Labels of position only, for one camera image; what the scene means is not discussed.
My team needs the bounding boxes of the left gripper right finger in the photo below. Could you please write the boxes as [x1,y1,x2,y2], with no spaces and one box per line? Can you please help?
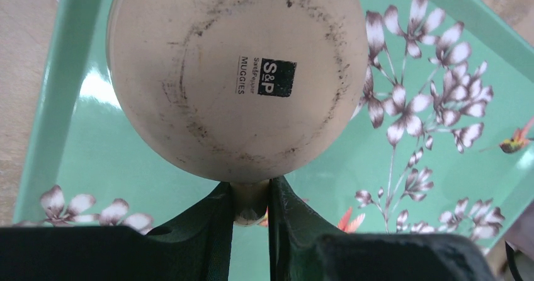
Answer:
[268,177,494,280]

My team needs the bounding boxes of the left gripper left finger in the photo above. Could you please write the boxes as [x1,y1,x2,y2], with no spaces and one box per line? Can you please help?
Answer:
[1,183,234,280]

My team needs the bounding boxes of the beige round mug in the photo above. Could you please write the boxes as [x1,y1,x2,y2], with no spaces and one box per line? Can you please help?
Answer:
[106,0,368,225]

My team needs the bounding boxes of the green floral tray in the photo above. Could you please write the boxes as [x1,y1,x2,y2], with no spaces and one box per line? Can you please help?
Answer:
[13,0,533,280]

